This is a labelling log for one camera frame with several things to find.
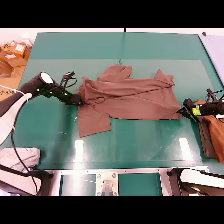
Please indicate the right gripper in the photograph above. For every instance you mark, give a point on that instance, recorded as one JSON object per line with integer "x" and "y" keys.
{"x": 190, "y": 107}

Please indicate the grey garment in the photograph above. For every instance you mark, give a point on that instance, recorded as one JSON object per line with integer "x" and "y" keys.
{"x": 18, "y": 158}

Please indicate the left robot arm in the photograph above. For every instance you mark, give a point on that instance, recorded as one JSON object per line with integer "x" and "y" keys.
{"x": 33, "y": 87}

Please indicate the orange-brown garment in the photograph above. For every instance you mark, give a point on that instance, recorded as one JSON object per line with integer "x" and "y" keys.
{"x": 213, "y": 136}

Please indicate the silver frame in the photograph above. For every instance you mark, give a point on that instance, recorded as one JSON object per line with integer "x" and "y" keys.
{"x": 106, "y": 183}

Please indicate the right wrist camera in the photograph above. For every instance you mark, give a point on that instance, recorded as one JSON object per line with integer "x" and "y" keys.
{"x": 212, "y": 95}

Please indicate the brown T-shirt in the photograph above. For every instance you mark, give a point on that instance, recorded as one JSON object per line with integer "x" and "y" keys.
{"x": 133, "y": 96}

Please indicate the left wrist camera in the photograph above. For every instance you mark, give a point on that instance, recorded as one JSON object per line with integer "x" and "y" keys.
{"x": 67, "y": 79}

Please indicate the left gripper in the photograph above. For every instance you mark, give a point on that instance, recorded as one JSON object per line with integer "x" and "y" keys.
{"x": 72, "y": 99}

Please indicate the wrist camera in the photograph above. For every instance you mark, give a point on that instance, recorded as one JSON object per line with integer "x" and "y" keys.
{"x": 212, "y": 95}
{"x": 67, "y": 79}

